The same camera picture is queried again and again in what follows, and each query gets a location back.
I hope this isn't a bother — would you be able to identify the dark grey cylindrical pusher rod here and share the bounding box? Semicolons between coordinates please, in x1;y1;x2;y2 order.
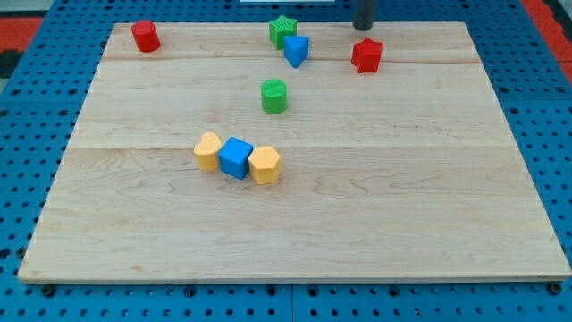
353;0;376;31

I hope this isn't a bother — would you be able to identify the red star block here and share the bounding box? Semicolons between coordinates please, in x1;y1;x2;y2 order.
350;38;384;73

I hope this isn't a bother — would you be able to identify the green star block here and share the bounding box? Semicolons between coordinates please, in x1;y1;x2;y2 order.
268;15;298;50

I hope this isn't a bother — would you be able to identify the yellow heart block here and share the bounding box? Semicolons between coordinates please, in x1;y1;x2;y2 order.
193;131;222;171

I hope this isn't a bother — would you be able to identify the blue triangle block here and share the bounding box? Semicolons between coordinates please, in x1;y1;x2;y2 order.
283;36;309;68

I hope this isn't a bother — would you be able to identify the green cylinder block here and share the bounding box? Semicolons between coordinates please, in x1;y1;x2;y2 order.
261;79;288;114

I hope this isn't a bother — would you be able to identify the wooden board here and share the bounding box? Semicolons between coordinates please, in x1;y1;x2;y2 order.
18;22;571;284

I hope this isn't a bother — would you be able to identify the yellow hexagon block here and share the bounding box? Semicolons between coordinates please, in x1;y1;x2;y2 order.
248;146;282;184

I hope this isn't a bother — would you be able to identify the blue cube block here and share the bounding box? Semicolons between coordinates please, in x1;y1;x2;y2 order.
218;137;254;180

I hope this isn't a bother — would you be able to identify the red cylinder block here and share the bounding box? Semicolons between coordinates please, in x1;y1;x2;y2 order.
131;20;160;53

